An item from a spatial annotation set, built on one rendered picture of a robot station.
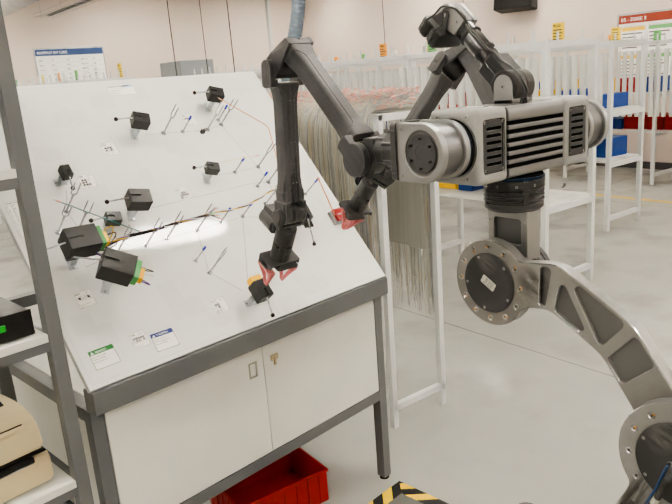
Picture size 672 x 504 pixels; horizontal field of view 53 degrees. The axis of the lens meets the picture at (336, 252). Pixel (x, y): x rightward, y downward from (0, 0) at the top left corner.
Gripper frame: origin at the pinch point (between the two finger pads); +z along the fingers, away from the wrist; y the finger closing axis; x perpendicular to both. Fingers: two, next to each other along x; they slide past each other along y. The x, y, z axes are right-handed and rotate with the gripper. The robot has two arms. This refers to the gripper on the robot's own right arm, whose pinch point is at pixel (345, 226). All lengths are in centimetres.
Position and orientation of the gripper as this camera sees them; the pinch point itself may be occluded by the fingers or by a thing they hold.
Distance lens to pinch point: 225.0
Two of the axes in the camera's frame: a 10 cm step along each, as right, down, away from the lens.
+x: 4.9, 7.1, -5.0
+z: -3.9, 6.9, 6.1
